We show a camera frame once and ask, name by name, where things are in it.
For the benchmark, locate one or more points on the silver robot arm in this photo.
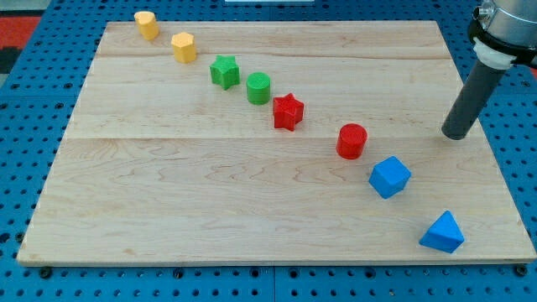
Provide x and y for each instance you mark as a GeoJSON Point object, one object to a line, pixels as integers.
{"type": "Point", "coordinates": [503, 33]}

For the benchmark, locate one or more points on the blue triangle block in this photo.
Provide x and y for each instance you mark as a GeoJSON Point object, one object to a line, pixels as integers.
{"type": "Point", "coordinates": [444, 234]}

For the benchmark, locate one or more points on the light wooden board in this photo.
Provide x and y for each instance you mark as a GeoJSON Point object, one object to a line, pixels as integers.
{"type": "Point", "coordinates": [158, 166]}

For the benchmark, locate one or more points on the red star block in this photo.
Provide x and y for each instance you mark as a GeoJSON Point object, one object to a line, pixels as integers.
{"type": "Point", "coordinates": [288, 111]}

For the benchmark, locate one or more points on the green cylinder block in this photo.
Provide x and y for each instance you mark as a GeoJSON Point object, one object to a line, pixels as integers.
{"type": "Point", "coordinates": [258, 88]}

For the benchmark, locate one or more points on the red cylinder block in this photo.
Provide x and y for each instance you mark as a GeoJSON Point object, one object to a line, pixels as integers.
{"type": "Point", "coordinates": [351, 141]}

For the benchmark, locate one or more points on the green star block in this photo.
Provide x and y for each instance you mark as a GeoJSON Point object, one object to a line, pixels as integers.
{"type": "Point", "coordinates": [225, 71]}

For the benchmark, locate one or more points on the blue cube block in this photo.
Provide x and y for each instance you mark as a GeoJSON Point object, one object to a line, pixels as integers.
{"type": "Point", "coordinates": [389, 177]}

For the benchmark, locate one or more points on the yellow hexagon block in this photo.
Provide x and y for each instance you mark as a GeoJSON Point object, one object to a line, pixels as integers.
{"type": "Point", "coordinates": [184, 47]}

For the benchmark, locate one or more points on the yellow heart block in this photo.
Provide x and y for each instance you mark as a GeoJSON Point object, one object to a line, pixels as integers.
{"type": "Point", "coordinates": [147, 24]}

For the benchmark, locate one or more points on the grey cylindrical pointer rod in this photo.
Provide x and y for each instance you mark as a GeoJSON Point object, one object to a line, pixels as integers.
{"type": "Point", "coordinates": [485, 75]}

